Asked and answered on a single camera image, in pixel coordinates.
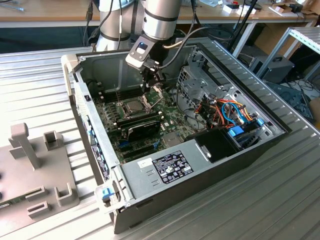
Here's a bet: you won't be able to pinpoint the black cable with plug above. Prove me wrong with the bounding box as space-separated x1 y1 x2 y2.
82 0 94 48

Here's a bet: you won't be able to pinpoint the open black PC case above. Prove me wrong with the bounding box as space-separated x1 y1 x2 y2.
61 37 293 235

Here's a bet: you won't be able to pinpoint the small open cardboard box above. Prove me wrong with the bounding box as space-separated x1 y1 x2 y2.
268 1 291 17

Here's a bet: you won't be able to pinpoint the white and red box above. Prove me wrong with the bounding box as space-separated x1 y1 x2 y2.
222 3 242 15

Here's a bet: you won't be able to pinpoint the green RAM stick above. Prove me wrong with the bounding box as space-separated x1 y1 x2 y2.
0 196 27 210

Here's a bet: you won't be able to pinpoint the large cardboard box flaps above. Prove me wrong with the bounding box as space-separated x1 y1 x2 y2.
299 0 320 16

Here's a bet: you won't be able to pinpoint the black rating label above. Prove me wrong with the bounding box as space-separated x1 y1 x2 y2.
151 149 195 185

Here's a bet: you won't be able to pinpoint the brown floor cardboard box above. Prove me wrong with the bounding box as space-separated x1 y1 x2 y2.
308 97 320 124

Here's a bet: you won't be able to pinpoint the blue wire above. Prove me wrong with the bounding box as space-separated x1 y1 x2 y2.
221 99 246 126

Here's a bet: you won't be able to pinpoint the black tripod legs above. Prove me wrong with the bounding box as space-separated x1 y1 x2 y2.
226 0 260 52

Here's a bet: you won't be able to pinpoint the black RAM slots white clips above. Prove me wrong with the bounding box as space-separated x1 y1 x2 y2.
99 84 146 103

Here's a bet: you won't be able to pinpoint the black expansion slots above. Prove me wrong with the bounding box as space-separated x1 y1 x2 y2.
119 141 158 163

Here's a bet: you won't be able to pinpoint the aluminium profile frame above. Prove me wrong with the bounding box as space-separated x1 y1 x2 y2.
256 26 320 81

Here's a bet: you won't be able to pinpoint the silver metal drive cage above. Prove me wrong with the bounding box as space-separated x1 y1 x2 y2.
176 66 221 111

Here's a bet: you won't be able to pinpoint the blue disk carrier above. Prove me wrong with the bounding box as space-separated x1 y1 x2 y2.
227 118 265 151

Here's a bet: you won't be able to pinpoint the grey chipset heat sink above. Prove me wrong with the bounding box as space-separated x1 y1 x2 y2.
161 131 183 149

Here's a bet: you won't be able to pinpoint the CPU socket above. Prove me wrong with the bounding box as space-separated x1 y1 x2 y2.
119 97 147 119

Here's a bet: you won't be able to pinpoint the green motherboard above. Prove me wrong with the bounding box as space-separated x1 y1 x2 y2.
92 83 210 166

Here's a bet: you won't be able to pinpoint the blue case latch clip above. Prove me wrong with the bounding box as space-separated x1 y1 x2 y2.
101 187 112 202

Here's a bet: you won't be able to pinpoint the black plastic drive housing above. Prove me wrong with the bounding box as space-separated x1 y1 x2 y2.
184 126 245 165

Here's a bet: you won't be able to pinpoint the black graphics card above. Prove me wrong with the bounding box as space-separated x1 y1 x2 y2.
116 111 165 143

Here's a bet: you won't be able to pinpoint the small white sticker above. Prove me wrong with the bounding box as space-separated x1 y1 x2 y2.
137 157 153 169

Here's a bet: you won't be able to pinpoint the grey power supply unit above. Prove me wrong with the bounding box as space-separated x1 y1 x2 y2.
119 138 210 201

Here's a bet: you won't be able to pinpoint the brown cardboard sheet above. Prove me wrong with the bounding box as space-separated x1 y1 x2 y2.
254 23 305 63

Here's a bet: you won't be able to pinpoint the black internal cable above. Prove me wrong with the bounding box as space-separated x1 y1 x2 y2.
174 83 210 131

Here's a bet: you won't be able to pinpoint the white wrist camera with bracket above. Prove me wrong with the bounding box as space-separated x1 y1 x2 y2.
124 41 158 70

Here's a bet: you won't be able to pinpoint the grey parts rack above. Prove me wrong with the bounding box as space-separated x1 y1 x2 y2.
0 122 81 238

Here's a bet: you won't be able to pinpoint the orange wire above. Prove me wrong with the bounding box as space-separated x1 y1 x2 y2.
214 98 255 127

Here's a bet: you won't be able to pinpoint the long wooden desk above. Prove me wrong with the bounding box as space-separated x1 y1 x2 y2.
0 0 320 30

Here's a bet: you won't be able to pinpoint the dark floor panel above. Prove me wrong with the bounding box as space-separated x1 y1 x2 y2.
263 80 315 123

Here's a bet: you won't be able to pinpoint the black box with handle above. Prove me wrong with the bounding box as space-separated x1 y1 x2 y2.
249 55 295 85

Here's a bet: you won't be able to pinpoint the silver CPU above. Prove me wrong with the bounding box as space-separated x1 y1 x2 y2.
123 100 145 114

